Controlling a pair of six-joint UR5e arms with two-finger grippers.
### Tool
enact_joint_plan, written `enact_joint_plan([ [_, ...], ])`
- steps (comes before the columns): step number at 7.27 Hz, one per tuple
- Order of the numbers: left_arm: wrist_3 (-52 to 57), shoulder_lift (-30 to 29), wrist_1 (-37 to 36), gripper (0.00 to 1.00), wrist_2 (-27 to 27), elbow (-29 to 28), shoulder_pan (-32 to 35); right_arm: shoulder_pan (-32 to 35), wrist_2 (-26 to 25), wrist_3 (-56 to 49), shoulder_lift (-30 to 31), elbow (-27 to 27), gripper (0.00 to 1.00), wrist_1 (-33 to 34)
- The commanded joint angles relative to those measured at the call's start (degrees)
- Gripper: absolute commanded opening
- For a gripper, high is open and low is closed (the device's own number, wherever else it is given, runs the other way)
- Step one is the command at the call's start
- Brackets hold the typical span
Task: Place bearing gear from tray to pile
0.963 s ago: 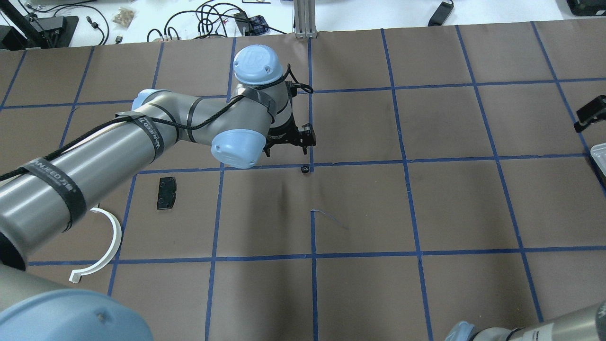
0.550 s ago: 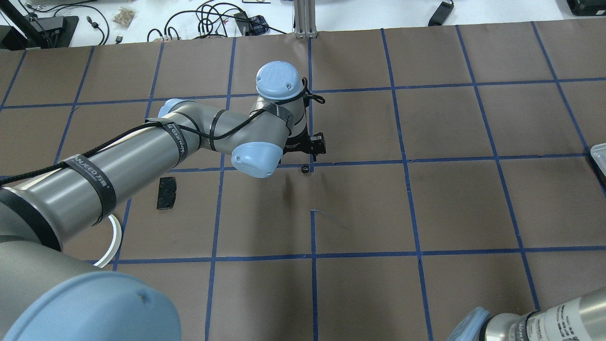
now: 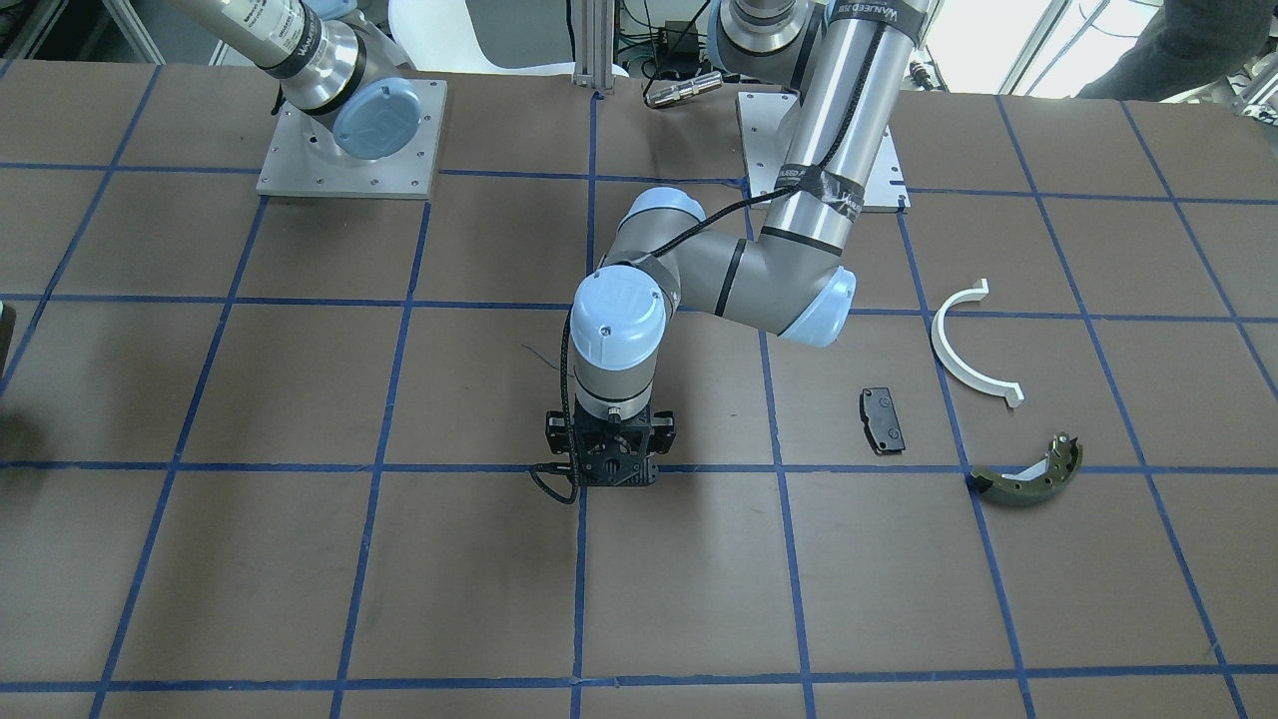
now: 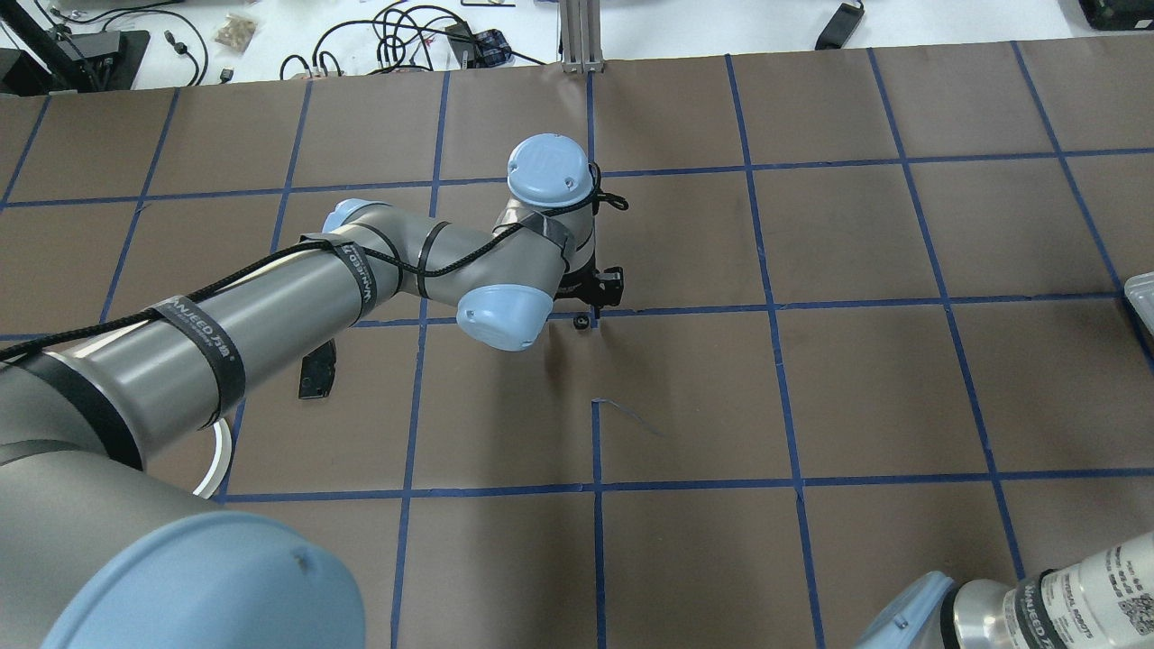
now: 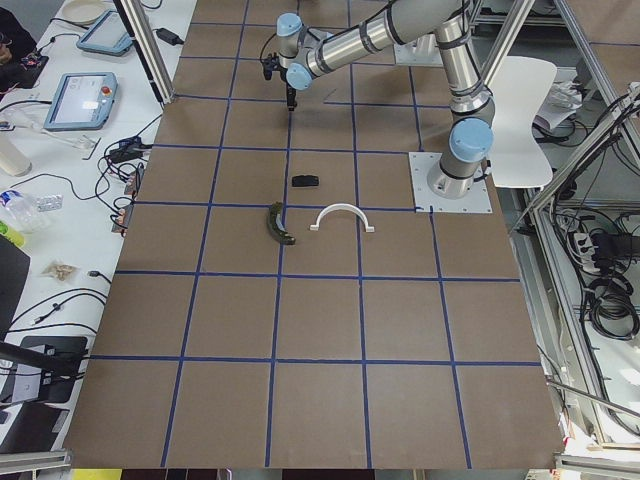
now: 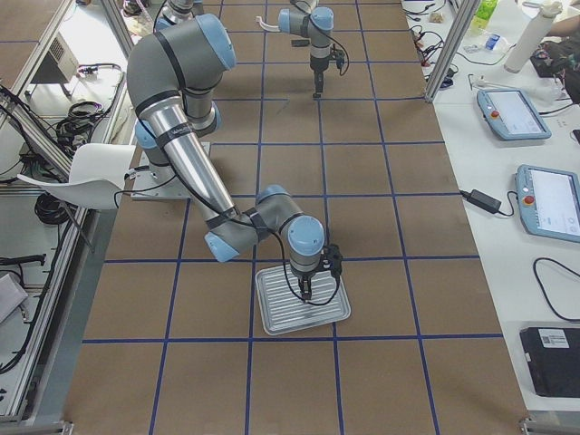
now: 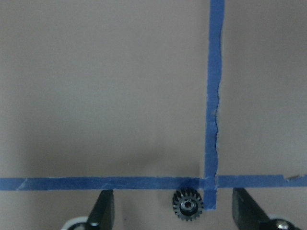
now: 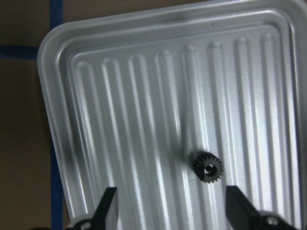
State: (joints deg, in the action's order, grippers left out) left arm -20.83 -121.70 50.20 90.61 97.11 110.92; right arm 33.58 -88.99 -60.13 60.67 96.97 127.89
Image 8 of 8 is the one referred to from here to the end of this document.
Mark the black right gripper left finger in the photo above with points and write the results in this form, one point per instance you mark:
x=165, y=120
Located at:
x=105, y=216

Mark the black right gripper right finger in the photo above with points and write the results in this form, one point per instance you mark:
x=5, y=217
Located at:
x=242, y=215

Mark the silver ribbed metal tray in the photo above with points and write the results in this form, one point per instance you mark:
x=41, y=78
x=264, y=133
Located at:
x=132, y=98

